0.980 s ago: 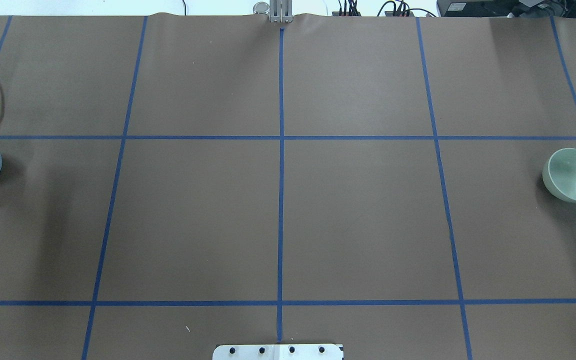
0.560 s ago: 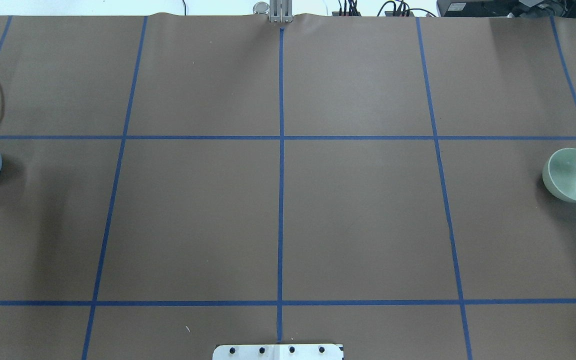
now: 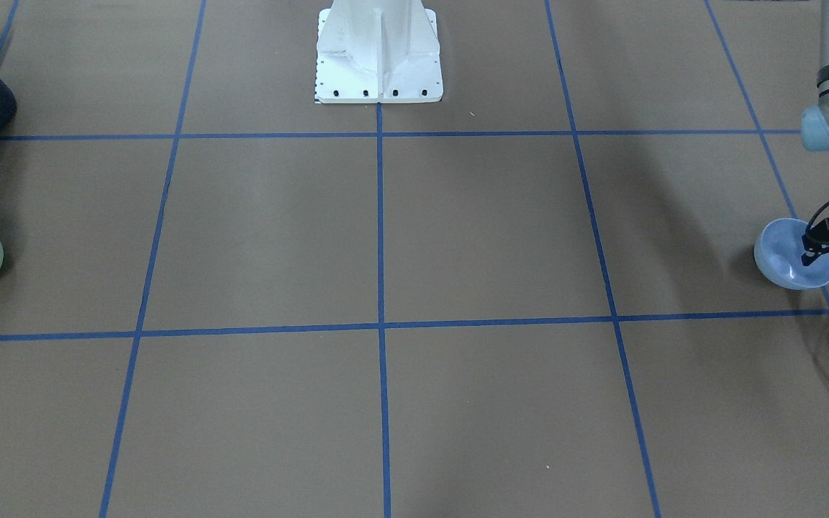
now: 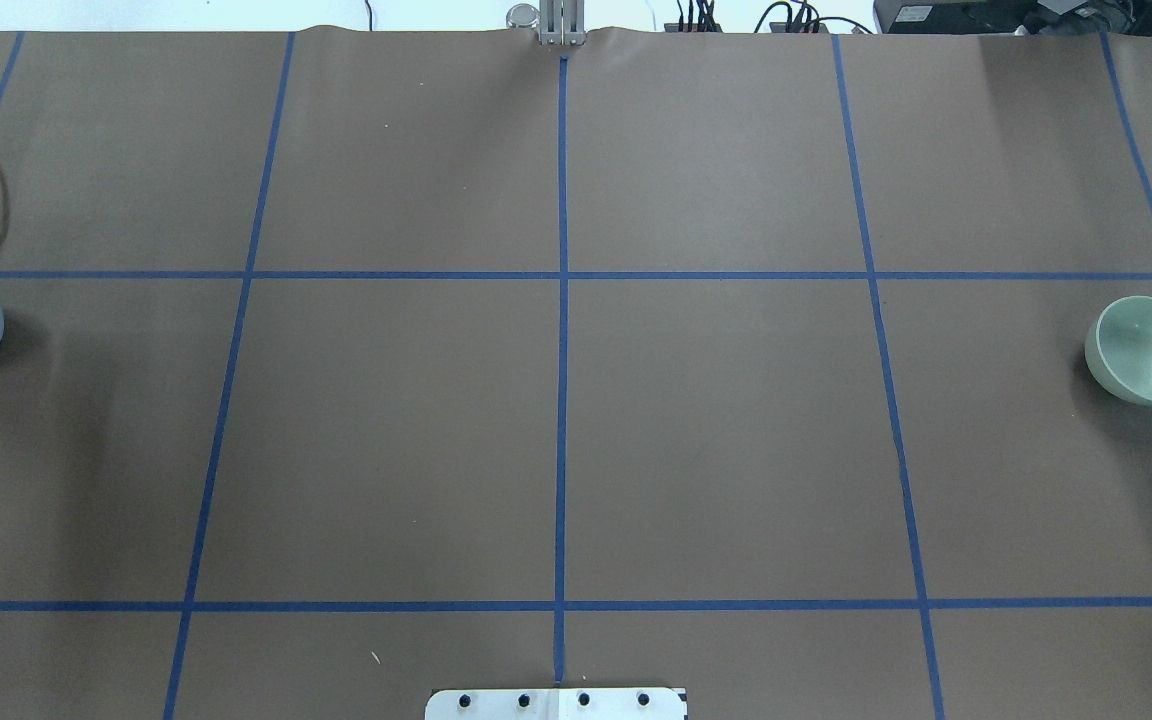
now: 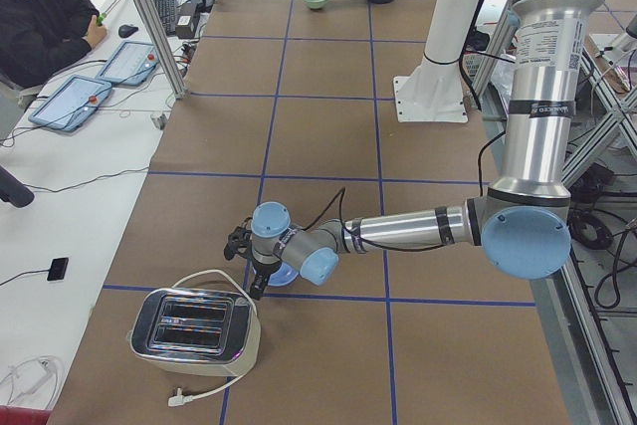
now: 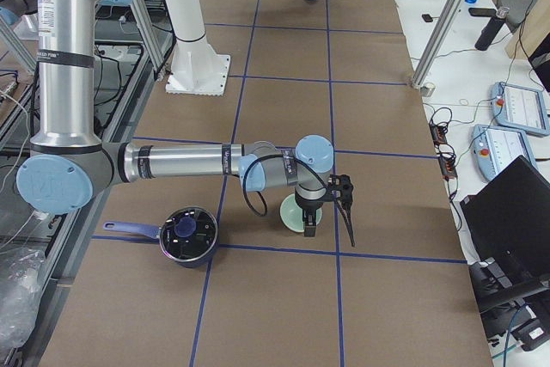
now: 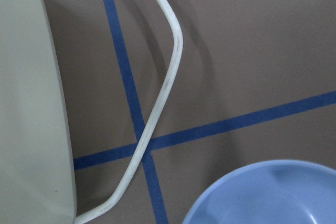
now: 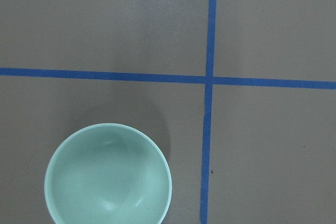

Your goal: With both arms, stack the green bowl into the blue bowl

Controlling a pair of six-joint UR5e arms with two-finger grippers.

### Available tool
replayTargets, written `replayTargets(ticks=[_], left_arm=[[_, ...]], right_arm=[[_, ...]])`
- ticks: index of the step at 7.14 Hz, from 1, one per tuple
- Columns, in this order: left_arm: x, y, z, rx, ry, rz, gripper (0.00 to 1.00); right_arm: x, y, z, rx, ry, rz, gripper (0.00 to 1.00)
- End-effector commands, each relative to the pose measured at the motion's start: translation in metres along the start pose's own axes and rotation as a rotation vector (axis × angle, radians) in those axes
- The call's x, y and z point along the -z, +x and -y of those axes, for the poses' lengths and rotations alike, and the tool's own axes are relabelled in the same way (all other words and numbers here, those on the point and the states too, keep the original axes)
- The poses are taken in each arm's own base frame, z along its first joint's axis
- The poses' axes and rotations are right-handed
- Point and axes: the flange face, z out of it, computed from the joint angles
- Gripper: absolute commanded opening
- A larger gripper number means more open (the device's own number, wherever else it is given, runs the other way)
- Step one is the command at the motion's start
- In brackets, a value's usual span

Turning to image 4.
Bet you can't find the green bowl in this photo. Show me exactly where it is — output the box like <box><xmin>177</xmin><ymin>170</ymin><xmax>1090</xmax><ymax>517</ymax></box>
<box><xmin>1083</xmin><ymin>295</ymin><xmax>1152</xmax><ymax>407</ymax></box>

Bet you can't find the orange black usb hub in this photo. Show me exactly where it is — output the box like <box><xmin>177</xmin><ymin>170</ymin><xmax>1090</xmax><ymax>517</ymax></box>
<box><xmin>660</xmin><ymin>1</ymin><xmax>828</xmax><ymax>35</ymax></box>

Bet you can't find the black laptop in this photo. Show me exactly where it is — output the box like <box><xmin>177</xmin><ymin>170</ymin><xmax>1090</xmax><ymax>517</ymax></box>
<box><xmin>872</xmin><ymin>1</ymin><xmax>1152</xmax><ymax>37</ymax></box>

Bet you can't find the aluminium frame post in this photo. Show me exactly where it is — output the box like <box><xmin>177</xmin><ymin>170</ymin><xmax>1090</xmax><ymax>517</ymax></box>
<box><xmin>536</xmin><ymin>0</ymin><xmax>588</xmax><ymax>46</ymax></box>

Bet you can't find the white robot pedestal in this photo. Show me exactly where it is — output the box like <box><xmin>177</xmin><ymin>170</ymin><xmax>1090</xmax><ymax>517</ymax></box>
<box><xmin>424</xmin><ymin>687</ymin><xmax>689</xmax><ymax>719</ymax></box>

